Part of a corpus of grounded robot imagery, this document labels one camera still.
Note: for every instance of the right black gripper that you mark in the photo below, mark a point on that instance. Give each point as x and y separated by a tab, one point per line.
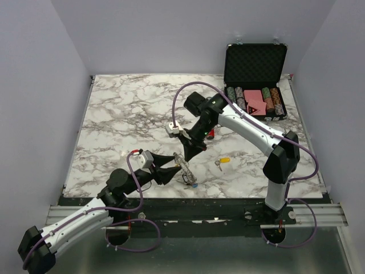
192	147

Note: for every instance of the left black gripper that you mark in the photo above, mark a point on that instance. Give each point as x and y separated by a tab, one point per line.
162	174

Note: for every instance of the yellow capped key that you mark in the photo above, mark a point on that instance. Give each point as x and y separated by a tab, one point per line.
221	161

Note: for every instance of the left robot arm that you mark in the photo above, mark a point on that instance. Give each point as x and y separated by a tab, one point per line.
39	247

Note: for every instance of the red glitter microphone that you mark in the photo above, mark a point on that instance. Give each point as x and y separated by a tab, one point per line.
211	135

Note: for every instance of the pink playing cards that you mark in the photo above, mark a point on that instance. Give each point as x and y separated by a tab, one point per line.
254	102

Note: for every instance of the black poker chip case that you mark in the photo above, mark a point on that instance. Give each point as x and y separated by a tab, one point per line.
254	66

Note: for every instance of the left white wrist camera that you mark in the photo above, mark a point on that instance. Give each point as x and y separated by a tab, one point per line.
145	160

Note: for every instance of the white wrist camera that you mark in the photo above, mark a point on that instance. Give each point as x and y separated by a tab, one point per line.
173	130
145	160

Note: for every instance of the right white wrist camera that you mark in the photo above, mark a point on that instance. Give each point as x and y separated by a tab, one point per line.
173	130

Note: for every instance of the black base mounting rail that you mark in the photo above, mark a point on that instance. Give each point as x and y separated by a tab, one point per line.
178	217

